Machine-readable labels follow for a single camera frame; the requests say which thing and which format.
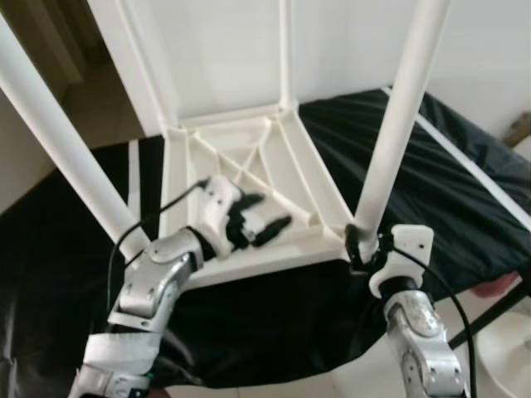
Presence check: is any white plastic table top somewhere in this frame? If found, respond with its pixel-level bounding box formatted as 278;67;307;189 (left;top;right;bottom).
156;102;376;291

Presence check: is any white plastic table leg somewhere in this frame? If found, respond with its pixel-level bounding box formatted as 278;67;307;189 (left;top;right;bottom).
0;15;152;261
278;0;299;112
114;0;181;135
352;0;454;243

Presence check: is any brown fuzzy object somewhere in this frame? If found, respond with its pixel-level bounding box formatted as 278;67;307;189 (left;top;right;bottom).
505;112;531;148

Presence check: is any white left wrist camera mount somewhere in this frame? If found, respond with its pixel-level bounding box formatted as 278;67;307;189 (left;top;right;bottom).
197;174;247;260

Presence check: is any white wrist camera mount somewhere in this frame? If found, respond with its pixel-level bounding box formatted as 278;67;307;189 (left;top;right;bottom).
197;174;247;260
368;225;435;301

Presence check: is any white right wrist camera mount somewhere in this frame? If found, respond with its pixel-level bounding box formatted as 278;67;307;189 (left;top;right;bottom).
368;225;435;301

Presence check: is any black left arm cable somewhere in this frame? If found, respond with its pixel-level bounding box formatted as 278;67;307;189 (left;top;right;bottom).
105;177;208;309

